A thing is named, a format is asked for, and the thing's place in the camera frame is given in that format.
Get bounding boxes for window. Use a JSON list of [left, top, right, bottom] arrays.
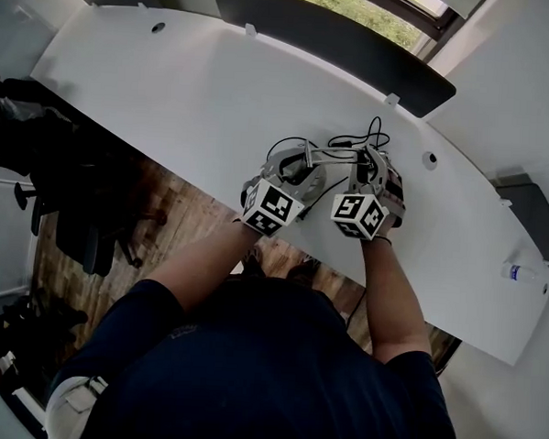
[[274, 0, 453, 55]]

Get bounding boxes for black bag pile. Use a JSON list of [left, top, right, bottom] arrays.
[[0, 70, 83, 184]]

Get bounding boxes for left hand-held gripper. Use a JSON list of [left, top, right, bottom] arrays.
[[239, 136, 326, 240]]

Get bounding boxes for person's beige trousers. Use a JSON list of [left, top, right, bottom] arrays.
[[44, 372, 112, 439]]

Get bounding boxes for black cable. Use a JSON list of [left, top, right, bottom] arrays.
[[295, 112, 393, 226]]

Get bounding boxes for black office chair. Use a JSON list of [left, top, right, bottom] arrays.
[[8, 104, 174, 281]]

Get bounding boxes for clear water bottle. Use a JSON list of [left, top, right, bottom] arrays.
[[500, 261, 540, 285]]

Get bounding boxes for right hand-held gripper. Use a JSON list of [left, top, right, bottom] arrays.
[[328, 143, 409, 244]]

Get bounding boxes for person's right hand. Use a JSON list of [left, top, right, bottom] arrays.
[[379, 170, 408, 243]]

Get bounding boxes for person's left forearm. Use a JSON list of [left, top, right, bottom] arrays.
[[150, 213, 258, 315]]

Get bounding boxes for black chair base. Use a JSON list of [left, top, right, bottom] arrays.
[[0, 291, 92, 399]]

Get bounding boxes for person's right forearm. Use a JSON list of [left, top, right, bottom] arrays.
[[354, 230, 439, 367]]

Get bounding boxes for long black desk partition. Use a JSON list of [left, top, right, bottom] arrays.
[[203, 0, 462, 123]]

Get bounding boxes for person's navy shirt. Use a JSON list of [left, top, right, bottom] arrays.
[[46, 265, 470, 439]]

